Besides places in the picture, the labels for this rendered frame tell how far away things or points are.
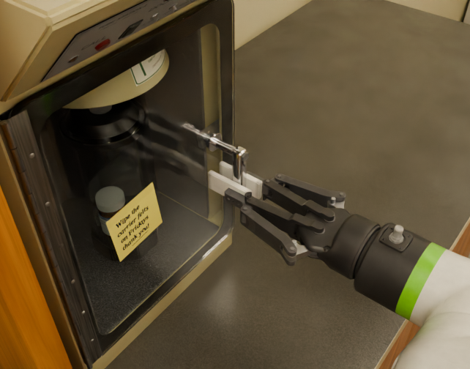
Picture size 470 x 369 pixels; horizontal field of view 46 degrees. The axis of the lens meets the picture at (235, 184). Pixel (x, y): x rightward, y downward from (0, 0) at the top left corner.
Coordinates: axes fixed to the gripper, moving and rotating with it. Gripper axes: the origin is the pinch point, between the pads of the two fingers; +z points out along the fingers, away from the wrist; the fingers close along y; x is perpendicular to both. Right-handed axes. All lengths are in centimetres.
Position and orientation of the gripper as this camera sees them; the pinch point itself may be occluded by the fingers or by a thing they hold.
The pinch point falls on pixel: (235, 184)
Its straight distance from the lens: 75.1
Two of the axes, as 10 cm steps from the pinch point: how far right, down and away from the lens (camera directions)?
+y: -6.1, 5.4, -5.8
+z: -7.9, -4.1, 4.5
